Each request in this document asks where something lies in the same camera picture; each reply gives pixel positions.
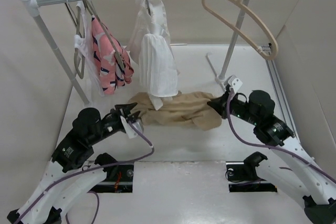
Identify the grey hanger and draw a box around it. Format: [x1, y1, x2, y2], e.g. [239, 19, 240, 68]
[73, 1, 88, 79]

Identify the white tank top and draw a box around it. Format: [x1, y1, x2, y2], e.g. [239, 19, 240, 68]
[75, 9, 104, 97]

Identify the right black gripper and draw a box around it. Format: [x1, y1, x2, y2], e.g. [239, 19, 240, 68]
[207, 90, 260, 126]

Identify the beige wooden hanger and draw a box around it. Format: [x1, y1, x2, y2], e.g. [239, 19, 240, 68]
[201, 0, 279, 60]

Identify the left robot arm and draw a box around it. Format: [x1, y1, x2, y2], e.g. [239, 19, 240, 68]
[7, 92, 222, 223]

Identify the white pleated dress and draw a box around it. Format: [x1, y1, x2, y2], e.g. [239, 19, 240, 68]
[127, 0, 179, 110]

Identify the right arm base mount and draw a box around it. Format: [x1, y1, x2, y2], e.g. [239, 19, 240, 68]
[225, 152, 278, 193]

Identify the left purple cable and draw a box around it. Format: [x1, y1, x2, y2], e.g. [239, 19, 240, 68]
[12, 121, 155, 224]

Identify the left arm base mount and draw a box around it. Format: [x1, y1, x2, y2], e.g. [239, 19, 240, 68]
[81, 153, 134, 193]

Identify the beige t shirt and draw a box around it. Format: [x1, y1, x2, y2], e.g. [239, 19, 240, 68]
[128, 91, 222, 131]

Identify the pink patterned garment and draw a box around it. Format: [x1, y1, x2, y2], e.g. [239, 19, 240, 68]
[91, 16, 134, 95]

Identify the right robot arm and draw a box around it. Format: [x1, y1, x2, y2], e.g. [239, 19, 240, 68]
[209, 88, 335, 223]

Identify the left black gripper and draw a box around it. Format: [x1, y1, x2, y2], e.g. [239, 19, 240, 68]
[90, 102, 141, 144]

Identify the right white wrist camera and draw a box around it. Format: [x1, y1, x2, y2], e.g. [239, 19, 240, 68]
[226, 75, 243, 94]

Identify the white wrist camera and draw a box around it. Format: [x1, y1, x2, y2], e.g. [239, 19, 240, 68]
[121, 117, 144, 139]
[226, 75, 243, 94]

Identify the aluminium rail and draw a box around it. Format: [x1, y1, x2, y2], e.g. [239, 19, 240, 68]
[262, 59, 299, 139]

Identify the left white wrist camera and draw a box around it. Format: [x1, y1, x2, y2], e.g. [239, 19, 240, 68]
[121, 117, 144, 139]

